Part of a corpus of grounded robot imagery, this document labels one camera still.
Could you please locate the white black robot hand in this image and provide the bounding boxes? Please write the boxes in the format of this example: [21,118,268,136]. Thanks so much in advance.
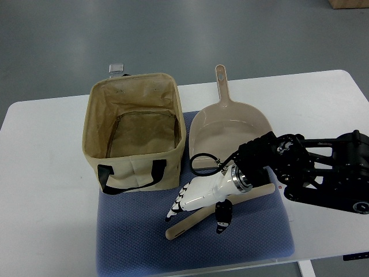
[165,165,253,234]

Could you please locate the beige hand broom black bristles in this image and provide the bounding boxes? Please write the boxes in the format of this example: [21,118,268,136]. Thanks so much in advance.
[165,183,275,240]

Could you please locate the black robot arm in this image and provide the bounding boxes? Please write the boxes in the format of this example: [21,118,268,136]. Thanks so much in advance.
[234,130,368,215]

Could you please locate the beige plastic dustpan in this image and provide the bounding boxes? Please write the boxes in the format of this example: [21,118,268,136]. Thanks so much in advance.
[189,65,272,162]

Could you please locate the blue textured mat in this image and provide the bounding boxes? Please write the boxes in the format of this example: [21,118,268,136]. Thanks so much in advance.
[96,111,295,276]

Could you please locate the white table leg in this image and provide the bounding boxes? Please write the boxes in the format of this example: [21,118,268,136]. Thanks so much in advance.
[298,260,316,277]

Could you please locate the small metal plate on floor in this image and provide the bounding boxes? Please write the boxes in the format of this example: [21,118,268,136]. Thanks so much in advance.
[108,63,124,74]

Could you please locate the black table control panel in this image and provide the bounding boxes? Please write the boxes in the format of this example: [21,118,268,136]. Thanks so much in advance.
[342,252,369,261]

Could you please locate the wooden box corner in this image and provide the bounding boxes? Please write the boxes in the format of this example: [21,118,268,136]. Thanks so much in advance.
[329,0,369,9]

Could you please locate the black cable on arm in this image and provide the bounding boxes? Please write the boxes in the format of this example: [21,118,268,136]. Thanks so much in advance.
[190,152,240,177]

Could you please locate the beige fabric bag black handles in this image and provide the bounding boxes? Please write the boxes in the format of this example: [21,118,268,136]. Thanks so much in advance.
[82,73,186,195]

